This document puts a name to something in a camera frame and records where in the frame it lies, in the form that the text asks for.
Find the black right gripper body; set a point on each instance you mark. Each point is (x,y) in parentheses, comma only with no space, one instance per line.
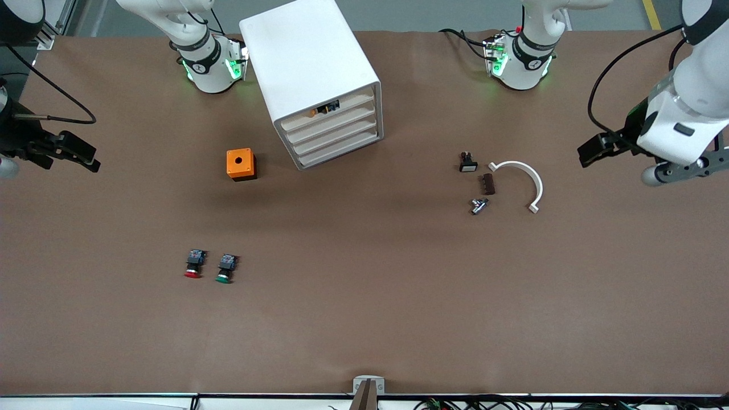
(16,135)

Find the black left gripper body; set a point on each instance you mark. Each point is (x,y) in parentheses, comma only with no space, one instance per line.
(631,127)

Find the white plastic tray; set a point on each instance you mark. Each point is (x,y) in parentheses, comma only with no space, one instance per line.
(353,101)

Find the yellow push button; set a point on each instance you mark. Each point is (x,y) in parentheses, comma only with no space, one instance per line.
(326,108)

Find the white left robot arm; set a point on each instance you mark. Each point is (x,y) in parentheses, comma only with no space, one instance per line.
(683,108)

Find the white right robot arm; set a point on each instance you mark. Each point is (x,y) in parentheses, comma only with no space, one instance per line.
(211,74)

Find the white square push button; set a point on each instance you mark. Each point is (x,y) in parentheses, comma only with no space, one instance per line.
(468,165)

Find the orange button box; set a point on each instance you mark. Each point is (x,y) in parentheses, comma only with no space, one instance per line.
(239,162)

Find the red push button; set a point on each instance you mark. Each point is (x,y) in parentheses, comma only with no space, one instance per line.
(195,263)

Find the green push button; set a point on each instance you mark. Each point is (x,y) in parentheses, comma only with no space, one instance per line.
(226,267)

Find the white drawer cabinet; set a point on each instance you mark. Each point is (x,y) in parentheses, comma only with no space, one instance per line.
(310,51)

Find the white drawer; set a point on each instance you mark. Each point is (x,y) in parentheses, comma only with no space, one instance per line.
(330,124)
(333,138)
(336,151)

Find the brown cylindrical capacitor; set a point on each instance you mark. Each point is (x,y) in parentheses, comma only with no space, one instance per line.
(488,184)

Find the silver metal fitting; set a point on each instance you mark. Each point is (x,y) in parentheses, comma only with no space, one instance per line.
(478,206)

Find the white semicircular bracket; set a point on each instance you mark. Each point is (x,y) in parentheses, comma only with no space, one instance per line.
(515,164)

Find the aluminium frame profile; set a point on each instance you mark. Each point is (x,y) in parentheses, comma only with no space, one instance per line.
(48,39)

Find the grey mount bracket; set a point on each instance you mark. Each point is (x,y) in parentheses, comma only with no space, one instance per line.
(359,380)

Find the brown camera post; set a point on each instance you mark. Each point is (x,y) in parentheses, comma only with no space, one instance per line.
(365,398)

